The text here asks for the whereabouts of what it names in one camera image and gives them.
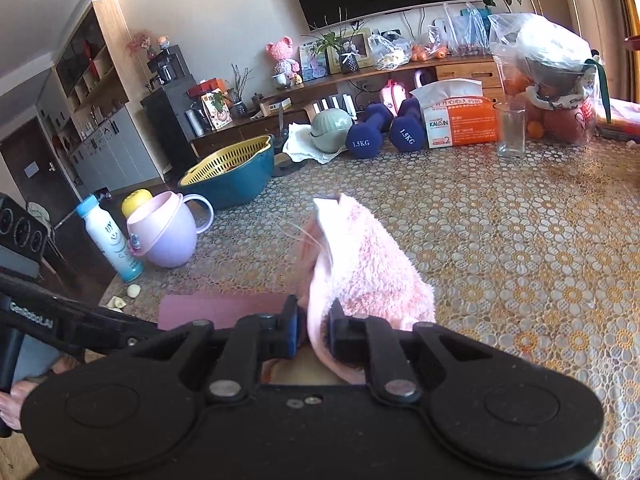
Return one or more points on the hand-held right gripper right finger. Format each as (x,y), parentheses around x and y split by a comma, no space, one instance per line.
(346,340)

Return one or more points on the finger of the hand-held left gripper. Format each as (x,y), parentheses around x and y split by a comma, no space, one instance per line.
(107,325)

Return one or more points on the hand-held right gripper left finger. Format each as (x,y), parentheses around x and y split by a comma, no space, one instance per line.
(292,332)

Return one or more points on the pink fluffy towel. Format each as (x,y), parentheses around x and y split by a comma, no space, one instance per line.
(360,265)

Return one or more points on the person's left hand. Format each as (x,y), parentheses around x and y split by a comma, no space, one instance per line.
(17,402)

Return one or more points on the garlic clove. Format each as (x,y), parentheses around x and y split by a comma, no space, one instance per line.
(116,302)
(134,291)

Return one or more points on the mauve flat pad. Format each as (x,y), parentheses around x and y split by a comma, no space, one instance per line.
(220,307)

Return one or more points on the white bottle with blue cap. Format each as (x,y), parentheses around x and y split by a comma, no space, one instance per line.
(112,245)

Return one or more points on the chair with round back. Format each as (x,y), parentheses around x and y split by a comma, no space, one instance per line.
(42,222)

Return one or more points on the yellow capped bottle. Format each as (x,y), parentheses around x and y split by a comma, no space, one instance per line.
(135,202)

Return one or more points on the dark wooden door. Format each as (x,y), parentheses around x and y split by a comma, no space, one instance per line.
(30,160)

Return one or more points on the teal basin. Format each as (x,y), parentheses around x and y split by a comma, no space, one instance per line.
(235,180)

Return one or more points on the patterned lace tablecloth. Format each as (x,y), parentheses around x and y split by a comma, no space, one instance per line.
(500,240)

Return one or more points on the yellow strainer basket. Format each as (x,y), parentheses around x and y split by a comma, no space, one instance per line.
(225,157)

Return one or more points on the white cloth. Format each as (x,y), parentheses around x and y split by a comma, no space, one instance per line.
(300,142)

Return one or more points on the navy blue dumbbell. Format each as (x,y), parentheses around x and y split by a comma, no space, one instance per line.
(367,135)
(407,130)

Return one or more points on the green ceramic pot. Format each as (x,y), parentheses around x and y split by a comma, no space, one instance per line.
(331,130)

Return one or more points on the black side cabinet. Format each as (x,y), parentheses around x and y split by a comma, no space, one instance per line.
(167,120)

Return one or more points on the metal kettle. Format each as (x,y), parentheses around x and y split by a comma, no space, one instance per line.
(196,120)

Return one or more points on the white slatted rack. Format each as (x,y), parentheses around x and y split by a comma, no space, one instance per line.
(334,105)

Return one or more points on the printed snack packet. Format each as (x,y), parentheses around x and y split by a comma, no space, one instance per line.
(217,110)

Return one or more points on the vase with dry twigs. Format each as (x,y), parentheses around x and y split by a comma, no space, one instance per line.
(239,95)

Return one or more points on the pink small bag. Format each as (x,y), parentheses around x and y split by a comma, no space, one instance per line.
(391,97)

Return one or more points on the orange and white tissue pack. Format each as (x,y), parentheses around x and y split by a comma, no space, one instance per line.
(462,120)

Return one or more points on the red flat box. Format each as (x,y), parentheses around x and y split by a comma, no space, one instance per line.
(205,87)

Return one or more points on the black coffee machine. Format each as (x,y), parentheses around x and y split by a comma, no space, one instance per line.
(165,67)

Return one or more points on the clear drinking glass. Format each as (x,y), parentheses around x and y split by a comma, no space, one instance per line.
(510,132)

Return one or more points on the pink pig plush toy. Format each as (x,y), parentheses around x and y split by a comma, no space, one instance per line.
(283,57)

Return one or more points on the potted plant in dark pot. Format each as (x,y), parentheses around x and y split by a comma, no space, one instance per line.
(348,60)

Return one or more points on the pink flower vase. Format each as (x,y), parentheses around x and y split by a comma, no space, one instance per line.
(142,45)

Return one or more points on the loose orange fruit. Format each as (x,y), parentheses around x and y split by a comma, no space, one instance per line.
(535,129)

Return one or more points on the clear plastic bag of food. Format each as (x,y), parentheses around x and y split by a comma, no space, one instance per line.
(390,50)

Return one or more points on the wooden television cabinet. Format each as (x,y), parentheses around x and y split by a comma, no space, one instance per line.
(465,67)

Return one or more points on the oranges on cabinet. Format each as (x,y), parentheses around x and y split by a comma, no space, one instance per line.
(430,53)

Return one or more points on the clear plastic bag with blue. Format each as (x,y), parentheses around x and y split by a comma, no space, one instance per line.
(467,30)

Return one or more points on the clear plastic bag of fruit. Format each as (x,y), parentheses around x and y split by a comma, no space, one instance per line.
(555,80)

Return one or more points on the stack of books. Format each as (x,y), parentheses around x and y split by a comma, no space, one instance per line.
(620,120)

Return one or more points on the wooden wall shelf unit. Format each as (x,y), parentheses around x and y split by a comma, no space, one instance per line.
(95,110)

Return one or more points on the cream photo frame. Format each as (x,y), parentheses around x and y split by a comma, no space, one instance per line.
(362,47)

